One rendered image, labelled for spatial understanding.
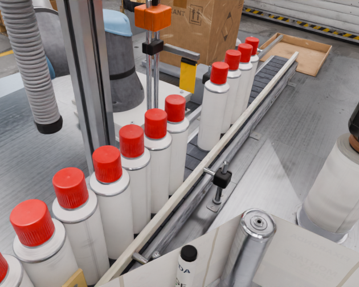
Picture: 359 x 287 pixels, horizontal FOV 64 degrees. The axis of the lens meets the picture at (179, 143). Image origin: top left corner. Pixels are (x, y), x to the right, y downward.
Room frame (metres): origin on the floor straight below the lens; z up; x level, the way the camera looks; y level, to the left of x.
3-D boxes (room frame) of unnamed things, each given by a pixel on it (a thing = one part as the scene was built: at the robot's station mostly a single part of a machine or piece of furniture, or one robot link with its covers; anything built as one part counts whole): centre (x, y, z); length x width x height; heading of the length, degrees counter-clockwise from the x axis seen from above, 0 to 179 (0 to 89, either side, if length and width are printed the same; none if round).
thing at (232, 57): (0.60, -0.10, 0.98); 0.05 x 0.05 x 0.20
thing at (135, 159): (0.30, 0.06, 0.98); 0.05 x 0.05 x 0.20
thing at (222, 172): (0.40, -0.09, 0.89); 0.03 x 0.03 x 0.12; 61
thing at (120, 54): (0.70, 0.20, 1.05); 0.13 x 0.12 x 0.14; 123
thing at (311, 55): (1.27, -0.47, 0.85); 0.30 x 0.26 x 0.04; 151
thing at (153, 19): (0.46, 0.03, 1.05); 0.10 x 0.04 x 0.33; 61
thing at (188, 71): (0.45, 0.00, 1.09); 0.03 x 0.01 x 0.06; 61
